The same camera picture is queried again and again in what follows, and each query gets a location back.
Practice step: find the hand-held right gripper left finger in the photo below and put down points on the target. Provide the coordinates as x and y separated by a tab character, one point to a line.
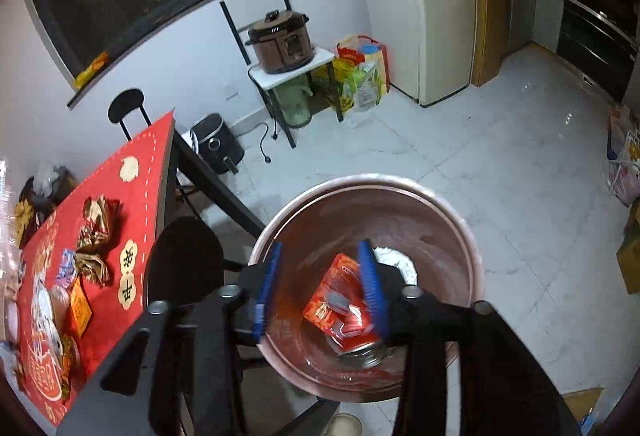
267	288

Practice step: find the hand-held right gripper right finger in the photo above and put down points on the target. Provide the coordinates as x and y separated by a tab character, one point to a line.
372	288

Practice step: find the silver foil tray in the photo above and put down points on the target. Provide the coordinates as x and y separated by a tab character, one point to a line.
400	266

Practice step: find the red snack packet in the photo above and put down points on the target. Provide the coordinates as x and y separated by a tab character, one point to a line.
330	296

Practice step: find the red drink can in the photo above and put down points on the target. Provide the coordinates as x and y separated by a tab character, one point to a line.
365	356

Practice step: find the pink round trash bin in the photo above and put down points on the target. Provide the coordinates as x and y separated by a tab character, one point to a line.
425	226

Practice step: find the orange packet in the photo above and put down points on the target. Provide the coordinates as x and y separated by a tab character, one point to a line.
92	68
80	311

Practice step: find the gold foil wrapper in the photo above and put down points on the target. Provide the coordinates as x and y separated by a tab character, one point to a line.
70	358

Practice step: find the black chair with round backrest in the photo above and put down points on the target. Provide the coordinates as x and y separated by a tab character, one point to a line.
127	105
185	256

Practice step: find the white round bowl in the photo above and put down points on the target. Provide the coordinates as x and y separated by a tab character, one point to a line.
345	425

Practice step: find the black air fryer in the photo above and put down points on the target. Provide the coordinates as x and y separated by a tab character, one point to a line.
215	140

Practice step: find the red printed tablecloth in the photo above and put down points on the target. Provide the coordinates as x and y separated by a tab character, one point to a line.
140	196

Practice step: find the gold crumpled wrapper with print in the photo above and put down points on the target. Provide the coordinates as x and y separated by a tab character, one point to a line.
94	238

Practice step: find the pale green kettle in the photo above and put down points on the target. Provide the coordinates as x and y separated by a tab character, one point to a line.
295	100

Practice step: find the yellow green packet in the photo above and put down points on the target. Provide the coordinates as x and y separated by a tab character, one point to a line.
325	75

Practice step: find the red-edged colourful shopping bag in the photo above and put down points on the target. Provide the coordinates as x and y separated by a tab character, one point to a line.
374	60

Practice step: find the flat cardboard piece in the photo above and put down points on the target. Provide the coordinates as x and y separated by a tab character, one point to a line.
580	403

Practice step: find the dark box with clear bag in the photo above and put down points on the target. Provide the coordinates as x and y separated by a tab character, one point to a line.
47	186

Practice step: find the brown electric pressure cooker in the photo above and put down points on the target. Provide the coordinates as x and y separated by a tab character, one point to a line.
280	45

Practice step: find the gold brown patterned packet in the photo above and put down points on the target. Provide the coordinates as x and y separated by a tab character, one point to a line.
32	223

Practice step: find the brown cardboard box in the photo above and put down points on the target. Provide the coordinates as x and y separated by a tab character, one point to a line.
630	261

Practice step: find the white plastic bags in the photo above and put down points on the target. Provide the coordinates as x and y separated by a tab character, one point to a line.
625	176

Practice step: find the cream refrigerator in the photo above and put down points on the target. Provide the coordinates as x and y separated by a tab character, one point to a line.
440	15

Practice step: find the orange packet on sill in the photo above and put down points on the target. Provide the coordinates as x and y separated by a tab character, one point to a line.
92	68

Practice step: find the grey kitchen cabinet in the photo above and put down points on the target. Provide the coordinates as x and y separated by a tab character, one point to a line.
547	15

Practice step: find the black built-in oven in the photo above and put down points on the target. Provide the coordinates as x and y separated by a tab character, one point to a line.
595	35

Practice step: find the white wall socket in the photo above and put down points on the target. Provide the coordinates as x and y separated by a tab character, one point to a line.
230	93

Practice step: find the wooden door frame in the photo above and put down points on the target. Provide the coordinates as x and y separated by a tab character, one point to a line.
490	15

